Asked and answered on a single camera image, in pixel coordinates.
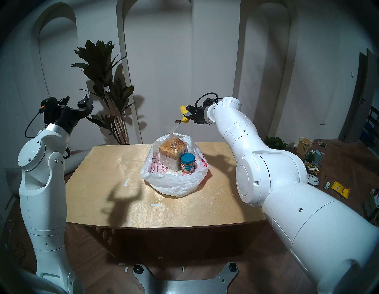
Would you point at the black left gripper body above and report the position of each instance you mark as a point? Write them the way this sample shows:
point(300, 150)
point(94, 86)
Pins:
point(62, 115)

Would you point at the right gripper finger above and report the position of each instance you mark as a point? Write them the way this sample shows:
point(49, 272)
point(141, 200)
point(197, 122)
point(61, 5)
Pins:
point(188, 109)
point(187, 117)

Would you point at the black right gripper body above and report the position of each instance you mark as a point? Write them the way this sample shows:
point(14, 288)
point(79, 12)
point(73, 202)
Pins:
point(202, 115)

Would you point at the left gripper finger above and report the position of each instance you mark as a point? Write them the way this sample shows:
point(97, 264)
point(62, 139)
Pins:
point(64, 100)
point(86, 102)

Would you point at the yellow banana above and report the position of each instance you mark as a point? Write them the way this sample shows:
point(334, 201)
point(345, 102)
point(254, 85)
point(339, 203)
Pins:
point(184, 119)

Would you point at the bread loaf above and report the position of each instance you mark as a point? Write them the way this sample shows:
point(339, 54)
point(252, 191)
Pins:
point(172, 149)

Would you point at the peanut butter jar blue lid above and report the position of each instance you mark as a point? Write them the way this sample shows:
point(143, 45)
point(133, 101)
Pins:
point(188, 163)

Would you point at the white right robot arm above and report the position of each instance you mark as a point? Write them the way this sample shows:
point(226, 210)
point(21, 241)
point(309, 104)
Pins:
point(281, 183)

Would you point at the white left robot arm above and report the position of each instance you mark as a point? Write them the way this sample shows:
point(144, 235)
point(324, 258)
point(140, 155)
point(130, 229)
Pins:
point(44, 207)

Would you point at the white plastic shopping bag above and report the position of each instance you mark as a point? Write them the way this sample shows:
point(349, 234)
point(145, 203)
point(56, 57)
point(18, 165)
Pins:
point(171, 183)

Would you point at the tall dark-leaved potted plant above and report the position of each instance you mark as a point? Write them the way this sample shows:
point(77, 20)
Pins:
point(96, 62)

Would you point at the small green potted plant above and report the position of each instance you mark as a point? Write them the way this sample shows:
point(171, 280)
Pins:
point(276, 142)

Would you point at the beige paper bucket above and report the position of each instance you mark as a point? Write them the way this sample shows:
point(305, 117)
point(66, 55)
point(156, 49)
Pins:
point(303, 146)

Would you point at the tiny potted plant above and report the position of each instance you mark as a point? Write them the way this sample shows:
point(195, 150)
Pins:
point(309, 159)

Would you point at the teal pitcher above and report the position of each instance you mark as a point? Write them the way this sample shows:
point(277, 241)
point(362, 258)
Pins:
point(318, 157)

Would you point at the lying small bottle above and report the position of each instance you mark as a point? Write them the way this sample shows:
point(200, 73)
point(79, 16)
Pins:
point(322, 144)

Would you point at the gold rimmed bowl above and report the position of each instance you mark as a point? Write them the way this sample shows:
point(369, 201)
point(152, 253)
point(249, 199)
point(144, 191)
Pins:
point(314, 170)

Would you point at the small green white packet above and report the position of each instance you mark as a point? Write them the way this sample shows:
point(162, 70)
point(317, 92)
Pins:
point(327, 185)

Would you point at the yellow snack packet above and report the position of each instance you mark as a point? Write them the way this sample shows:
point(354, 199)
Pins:
point(340, 189)

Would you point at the grey door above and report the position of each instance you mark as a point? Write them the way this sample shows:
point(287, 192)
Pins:
point(359, 106)

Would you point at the black shelf rack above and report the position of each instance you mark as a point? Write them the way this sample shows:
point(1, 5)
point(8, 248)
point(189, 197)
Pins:
point(370, 123)

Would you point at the cardboard box on floor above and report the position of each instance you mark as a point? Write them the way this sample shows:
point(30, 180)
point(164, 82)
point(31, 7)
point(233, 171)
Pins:
point(371, 204)

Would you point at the grey metal robot base plate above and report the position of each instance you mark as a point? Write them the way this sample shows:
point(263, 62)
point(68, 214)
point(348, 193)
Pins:
point(183, 286)

